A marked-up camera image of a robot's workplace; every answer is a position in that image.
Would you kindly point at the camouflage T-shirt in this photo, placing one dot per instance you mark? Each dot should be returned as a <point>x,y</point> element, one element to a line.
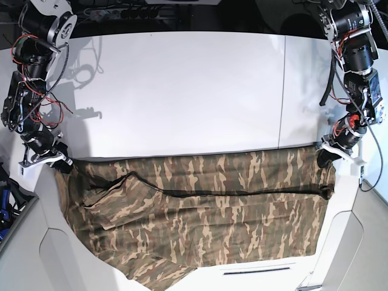
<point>158,219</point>

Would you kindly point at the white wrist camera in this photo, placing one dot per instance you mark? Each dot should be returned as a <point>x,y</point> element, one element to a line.
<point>357,169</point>
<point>28,171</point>

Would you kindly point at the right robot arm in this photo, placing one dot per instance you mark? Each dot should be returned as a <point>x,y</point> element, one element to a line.
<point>46,29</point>

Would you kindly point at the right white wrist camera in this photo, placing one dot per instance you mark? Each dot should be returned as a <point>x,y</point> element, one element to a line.
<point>28,171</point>

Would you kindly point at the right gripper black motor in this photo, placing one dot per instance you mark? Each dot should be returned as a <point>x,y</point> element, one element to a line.
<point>43,147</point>

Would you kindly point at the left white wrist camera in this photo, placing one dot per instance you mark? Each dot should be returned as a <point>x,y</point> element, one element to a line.
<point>357,169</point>

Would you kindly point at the blue items in bin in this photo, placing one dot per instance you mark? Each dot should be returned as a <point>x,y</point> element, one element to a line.
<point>8,212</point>

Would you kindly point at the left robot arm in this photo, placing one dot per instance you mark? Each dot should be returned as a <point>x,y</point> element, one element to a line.
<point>347,26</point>

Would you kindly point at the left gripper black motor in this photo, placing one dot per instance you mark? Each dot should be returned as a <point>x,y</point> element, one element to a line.
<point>346,133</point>

